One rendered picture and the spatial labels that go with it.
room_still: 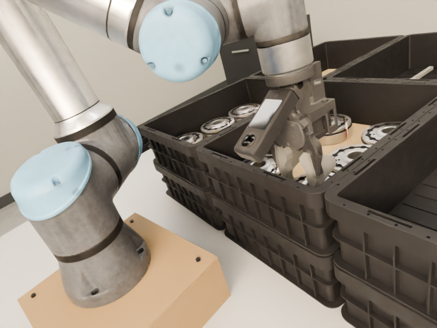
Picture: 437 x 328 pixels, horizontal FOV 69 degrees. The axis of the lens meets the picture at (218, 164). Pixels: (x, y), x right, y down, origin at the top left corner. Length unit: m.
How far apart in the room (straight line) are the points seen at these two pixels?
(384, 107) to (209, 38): 0.53
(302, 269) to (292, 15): 0.37
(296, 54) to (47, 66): 0.38
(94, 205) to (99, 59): 3.42
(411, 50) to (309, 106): 0.69
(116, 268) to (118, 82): 3.49
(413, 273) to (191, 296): 0.32
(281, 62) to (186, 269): 0.35
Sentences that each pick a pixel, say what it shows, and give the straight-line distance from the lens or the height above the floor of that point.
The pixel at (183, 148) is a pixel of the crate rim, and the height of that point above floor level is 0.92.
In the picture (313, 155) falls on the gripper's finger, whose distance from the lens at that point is 0.49.
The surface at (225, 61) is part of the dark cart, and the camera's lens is 2.56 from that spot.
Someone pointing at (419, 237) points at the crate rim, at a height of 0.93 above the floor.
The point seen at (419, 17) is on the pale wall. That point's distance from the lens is 4.03.
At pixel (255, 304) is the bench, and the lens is 0.60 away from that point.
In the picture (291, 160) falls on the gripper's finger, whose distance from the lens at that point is 0.57.
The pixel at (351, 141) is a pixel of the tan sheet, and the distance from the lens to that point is 0.74.
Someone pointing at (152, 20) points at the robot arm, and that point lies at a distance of 0.32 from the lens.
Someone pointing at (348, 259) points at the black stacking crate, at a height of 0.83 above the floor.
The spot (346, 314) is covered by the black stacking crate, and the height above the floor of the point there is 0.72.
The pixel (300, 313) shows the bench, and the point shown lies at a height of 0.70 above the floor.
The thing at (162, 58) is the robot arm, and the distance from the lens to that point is 0.33.
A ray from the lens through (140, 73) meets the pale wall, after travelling 4.09.
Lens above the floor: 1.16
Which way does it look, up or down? 26 degrees down
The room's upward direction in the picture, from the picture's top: 17 degrees counter-clockwise
